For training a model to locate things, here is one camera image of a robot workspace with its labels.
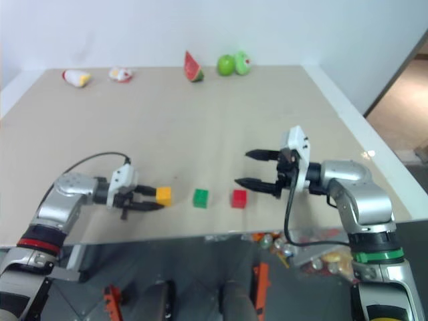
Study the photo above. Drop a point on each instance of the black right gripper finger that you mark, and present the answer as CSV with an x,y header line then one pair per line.
x,y
264,155
259,186

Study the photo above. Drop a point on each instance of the green apple toy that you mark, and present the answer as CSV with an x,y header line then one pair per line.
x,y
226,65

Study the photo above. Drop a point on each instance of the white and red toy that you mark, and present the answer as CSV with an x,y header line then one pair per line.
x,y
120,74

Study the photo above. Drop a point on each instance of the yellow cube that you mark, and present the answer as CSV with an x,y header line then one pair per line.
x,y
163,196

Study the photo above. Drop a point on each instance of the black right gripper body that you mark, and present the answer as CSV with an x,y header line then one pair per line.
x,y
286,167

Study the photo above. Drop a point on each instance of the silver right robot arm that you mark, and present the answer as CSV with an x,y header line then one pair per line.
x,y
368,200

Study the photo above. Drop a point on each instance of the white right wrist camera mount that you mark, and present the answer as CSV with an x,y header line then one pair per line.
x,y
299,142

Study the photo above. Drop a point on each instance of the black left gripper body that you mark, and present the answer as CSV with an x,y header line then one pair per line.
x,y
124,200

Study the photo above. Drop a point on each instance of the green toy with red mark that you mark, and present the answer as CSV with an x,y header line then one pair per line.
x,y
242,63

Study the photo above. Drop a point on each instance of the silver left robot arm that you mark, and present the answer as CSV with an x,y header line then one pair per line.
x,y
57,204

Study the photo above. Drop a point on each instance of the grey metal bracket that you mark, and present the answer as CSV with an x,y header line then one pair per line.
x,y
68,272

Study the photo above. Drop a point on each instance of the orange clamp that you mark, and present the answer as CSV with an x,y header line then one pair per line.
x,y
262,291
112,301

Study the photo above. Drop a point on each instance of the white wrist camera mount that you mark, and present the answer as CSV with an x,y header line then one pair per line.
x,y
299,142
123,177

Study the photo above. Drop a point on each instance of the pile of colourful toys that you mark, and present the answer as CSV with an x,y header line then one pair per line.
x,y
329,259

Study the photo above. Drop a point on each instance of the red cube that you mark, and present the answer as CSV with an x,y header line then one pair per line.
x,y
239,199

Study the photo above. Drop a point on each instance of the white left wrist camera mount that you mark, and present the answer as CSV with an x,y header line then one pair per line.
x,y
123,177

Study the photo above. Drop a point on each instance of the white and yellow toy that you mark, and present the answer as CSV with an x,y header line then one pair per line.
x,y
75,77

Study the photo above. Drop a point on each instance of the watermelon slice toy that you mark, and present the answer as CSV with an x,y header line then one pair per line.
x,y
192,68

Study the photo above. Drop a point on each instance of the green cube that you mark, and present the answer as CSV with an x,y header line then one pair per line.
x,y
200,198

